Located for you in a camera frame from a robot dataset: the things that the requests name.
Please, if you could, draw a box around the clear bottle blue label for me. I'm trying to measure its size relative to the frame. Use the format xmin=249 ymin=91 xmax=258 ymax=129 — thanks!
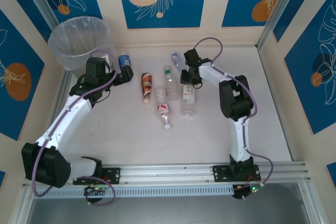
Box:
xmin=117 ymin=54 xmax=132 ymax=70

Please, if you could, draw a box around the clear bottle white label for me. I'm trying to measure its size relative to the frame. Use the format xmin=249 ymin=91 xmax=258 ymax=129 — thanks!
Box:
xmin=180 ymin=83 xmax=197 ymax=117

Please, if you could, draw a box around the brown plastic bottle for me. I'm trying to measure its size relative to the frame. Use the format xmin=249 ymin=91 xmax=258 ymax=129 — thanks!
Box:
xmin=140 ymin=72 xmax=154 ymax=105

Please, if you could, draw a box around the clear bottle red label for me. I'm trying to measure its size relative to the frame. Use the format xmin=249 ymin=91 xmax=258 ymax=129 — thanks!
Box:
xmin=156 ymin=84 xmax=173 ymax=130

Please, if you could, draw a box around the bin with clear plastic liner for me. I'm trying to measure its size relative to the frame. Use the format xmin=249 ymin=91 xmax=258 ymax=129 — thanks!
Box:
xmin=47 ymin=15 xmax=114 ymax=72

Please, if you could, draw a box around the small clear bottle purple label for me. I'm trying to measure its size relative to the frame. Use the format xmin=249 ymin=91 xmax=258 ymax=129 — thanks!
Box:
xmin=170 ymin=51 xmax=187 ymax=74

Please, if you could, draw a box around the clear bottle green cap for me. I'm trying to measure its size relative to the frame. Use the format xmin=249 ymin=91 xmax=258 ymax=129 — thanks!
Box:
xmin=163 ymin=66 xmax=183 ymax=101

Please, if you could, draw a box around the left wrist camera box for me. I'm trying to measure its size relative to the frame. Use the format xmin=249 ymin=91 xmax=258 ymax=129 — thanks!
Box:
xmin=101 ymin=52 xmax=113 ymax=65

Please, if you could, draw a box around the aluminium corner post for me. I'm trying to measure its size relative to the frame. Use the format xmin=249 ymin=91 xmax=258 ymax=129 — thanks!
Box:
xmin=256 ymin=0 xmax=302 ymax=50
xmin=18 ymin=0 xmax=64 ymax=29

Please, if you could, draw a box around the aluminium side frame rail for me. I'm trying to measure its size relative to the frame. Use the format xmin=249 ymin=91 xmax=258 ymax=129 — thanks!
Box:
xmin=256 ymin=47 xmax=300 ymax=163

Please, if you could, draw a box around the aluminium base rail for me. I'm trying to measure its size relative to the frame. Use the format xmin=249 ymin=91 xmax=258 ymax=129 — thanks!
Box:
xmin=23 ymin=162 xmax=308 ymax=187

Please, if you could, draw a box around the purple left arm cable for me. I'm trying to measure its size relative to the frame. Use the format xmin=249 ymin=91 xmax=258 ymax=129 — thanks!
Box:
xmin=31 ymin=49 xmax=119 ymax=206

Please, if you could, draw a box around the grey slotted cable duct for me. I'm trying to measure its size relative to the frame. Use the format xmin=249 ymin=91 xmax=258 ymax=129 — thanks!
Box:
xmin=34 ymin=185 xmax=234 ymax=200

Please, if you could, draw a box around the grey metal base plate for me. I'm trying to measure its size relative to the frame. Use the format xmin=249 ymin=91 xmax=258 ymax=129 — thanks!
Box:
xmin=26 ymin=197 xmax=310 ymax=224

